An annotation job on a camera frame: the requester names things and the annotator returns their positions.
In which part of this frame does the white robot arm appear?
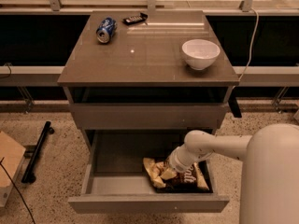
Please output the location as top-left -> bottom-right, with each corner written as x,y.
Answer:
167,123 -> 299,224

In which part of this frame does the black metal bar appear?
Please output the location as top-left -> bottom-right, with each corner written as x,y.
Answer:
21,121 -> 54,183

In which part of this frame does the white bowl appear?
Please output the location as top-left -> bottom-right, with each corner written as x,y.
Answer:
181,39 -> 221,70

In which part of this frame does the open grey middle drawer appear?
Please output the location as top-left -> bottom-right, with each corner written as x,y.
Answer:
68,131 -> 229,214

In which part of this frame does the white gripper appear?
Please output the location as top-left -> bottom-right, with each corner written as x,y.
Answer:
161,145 -> 200,180

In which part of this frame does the closed grey top drawer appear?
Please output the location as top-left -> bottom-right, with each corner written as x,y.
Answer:
70,104 -> 228,130

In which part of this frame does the black floor cable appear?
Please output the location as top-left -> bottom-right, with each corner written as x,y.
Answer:
0,156 -> 36,224

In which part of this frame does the black remote control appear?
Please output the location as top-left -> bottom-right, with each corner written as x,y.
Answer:
122,13 -> 148,25

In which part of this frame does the cardboard box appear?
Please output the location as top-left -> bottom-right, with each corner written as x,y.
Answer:
0,131 -> 25,208

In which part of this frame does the brown chip bag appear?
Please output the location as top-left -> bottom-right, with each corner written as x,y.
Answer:
143,158 -> 210,193

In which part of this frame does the grey drawer cabinet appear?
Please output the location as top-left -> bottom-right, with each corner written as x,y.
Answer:
58,10 -> 238,145

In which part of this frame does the blue soda can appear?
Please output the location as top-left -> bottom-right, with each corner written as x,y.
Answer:
96,17 -> 117,44

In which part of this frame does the white cable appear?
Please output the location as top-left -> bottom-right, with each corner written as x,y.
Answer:
237,8 -> 260,81

